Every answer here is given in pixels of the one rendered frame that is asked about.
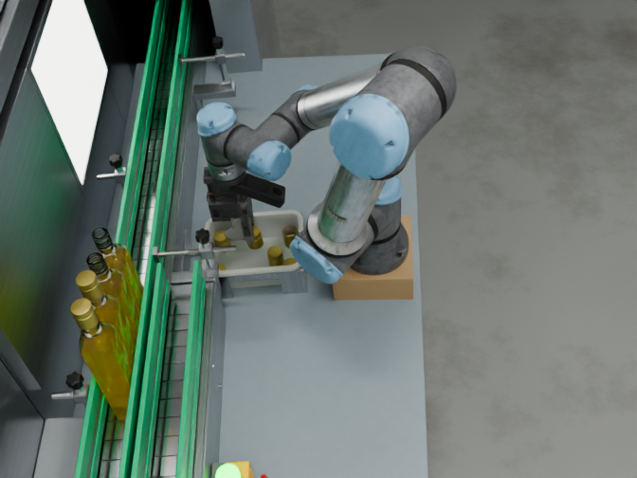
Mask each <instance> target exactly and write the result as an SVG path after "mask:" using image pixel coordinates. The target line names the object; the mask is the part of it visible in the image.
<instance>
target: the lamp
mask: <svg viewBox="0 0 637 478"><path fill-rule="evenodd" d="M215 477H216V478H242V475H241V472H240V471H239V470H238V468H237V467H236V466H235V465H233V464H224V465H223V466H221V467H220V468H219V469H218V470H217V471H216V475H215Z"/></svg>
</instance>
